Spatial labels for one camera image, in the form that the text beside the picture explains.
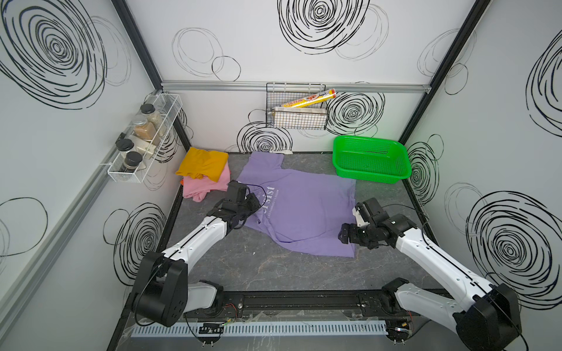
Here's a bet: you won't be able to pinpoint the purple t-shirt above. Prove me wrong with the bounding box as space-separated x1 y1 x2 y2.
237 152 356 257

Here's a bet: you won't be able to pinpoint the green plastic basket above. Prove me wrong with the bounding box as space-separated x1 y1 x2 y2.
332 135 412 184

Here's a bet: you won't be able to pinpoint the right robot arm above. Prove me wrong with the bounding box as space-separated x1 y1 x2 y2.
338 198 522 350

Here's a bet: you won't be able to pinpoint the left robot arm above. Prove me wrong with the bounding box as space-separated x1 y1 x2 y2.
131 181 262 327

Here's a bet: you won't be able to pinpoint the folded pink t-shirt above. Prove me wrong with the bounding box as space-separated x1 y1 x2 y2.
181 163 231 203

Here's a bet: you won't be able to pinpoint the folded yellow t-shirt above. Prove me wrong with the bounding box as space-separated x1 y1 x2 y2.
176 147 228 182

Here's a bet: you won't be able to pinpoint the spice jar black lid near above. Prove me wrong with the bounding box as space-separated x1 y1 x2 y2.
119 152 143 173

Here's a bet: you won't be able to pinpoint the spice jar black lid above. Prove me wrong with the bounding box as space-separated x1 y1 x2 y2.
116 138 136 159
119 152 143 173
140 103 163 130

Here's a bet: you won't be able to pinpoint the spice jar tan contents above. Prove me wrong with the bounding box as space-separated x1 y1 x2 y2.
132 115 157 140

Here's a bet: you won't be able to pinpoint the spice jar black lid middle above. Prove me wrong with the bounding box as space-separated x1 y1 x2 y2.
116 138 136 159

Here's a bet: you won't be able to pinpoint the spice jar black lid far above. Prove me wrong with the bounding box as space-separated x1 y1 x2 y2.
140 103 163 130

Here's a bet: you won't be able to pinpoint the yellow foil roll box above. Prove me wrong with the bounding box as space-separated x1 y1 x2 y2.
282 89 337 108

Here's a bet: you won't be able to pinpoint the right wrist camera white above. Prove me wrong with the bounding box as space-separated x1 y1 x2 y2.
353 207 369 228

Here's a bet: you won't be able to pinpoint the grey box in wire basket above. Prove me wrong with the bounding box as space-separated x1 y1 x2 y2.
271 107 328 130

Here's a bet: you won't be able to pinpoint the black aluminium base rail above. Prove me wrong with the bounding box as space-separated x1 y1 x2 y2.
126 287 475 317

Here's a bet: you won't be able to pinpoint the black wire wall basket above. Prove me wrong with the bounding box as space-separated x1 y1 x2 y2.
266 82 328 130

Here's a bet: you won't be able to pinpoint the white wire spice shelf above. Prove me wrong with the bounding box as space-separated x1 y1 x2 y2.
107 92 182 191

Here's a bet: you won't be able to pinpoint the white slotted cable duct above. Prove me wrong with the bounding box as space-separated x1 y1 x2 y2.
131 320 388 338

